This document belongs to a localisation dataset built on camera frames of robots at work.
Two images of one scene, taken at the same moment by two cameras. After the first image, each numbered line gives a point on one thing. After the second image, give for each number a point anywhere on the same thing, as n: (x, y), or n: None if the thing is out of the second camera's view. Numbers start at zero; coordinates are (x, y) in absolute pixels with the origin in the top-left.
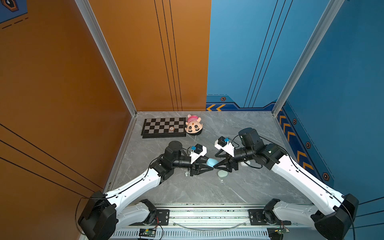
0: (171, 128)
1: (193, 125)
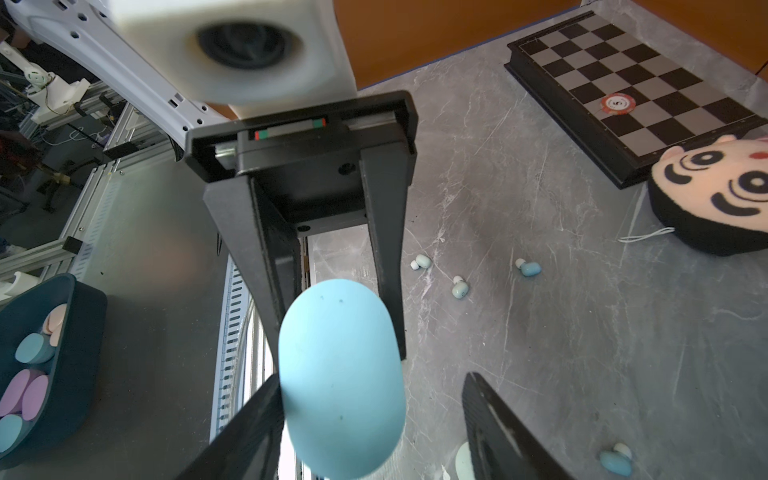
0: (617, 104)
1: (715, 194)
